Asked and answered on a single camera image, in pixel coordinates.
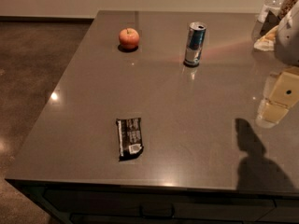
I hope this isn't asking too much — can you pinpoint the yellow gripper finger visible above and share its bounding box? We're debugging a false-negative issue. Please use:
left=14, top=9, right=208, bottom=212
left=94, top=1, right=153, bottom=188
left=260, top=71, right=299, bottom=124

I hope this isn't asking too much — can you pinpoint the silver blue redbull can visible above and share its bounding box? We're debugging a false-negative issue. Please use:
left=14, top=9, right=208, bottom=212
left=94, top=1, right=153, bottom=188
left=184, top=21, right=206, bottom=66

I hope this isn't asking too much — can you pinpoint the black rxbar chocolate wrapper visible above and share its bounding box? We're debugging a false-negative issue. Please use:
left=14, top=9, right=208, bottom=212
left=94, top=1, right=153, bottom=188
left=116, top=118, right=144, bottom=161

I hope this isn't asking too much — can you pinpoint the yellow snack bag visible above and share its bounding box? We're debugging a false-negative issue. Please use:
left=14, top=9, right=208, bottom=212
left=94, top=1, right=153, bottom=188
left=253, top=26, right=278, bottom=51

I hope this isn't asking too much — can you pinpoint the dark box on counter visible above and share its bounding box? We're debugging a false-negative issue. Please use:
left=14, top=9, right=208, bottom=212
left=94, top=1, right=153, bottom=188
left=260, top=11, right=280, bottom=36

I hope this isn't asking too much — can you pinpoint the clear plastic water bottle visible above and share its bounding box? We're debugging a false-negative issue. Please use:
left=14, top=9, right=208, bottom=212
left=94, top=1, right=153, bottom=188
left=257, top=0, right=284, bottom=23

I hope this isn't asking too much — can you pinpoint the jar of nuts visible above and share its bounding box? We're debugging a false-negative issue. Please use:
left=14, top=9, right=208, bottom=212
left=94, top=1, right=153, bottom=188
left=278, top=0, right=298, bottom=20

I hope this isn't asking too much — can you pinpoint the red apple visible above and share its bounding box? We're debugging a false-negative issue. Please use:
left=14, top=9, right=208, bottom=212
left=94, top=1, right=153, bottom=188
left=119, top=28, right=140, bottom=49

